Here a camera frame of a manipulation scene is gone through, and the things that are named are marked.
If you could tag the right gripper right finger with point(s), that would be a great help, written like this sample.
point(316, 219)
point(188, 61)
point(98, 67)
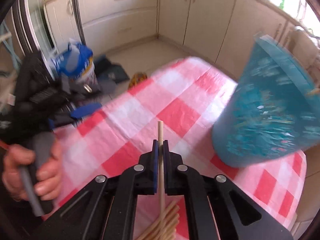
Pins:
point(216, 208)

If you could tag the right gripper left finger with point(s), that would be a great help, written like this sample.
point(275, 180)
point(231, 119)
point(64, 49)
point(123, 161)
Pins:
point(105, 208)

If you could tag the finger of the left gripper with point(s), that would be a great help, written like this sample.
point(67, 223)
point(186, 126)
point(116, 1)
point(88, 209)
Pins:
point(85, 110)

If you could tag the person's left hand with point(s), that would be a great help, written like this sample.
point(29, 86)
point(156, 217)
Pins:
point(49, 175)

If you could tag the blue plastic bag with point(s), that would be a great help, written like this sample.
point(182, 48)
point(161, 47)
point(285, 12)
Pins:
point(71, 61)

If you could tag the floral yellow slipper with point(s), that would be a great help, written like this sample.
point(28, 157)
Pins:
point(137, 78)

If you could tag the red checkered tablecloth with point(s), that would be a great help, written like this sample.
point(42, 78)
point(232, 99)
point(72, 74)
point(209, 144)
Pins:
point(188, 96)

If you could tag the teal perforated bin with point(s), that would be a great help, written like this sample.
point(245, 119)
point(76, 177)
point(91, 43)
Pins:
point(273, 111)

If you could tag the mop handle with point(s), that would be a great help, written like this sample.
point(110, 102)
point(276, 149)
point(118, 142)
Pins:
point(77, 16)

